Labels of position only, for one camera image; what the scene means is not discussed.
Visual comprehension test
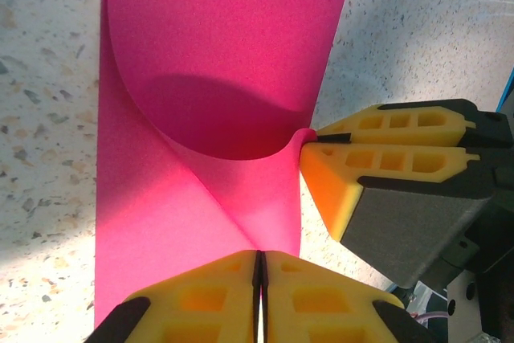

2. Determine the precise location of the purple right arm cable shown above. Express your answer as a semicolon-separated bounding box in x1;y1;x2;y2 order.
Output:
411;309;449;325

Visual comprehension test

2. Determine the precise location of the pink paper sheet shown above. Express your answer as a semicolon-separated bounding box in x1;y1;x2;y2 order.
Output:
94;0;357;328

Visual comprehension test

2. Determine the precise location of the blue table frame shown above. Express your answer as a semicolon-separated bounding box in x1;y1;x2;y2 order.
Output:
496;64;514;116

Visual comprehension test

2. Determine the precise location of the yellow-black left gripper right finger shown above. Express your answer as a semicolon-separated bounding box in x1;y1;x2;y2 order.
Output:
262;249;439;343

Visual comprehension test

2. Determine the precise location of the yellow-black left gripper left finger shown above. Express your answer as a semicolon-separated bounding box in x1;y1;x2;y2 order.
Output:
84;249;259;343

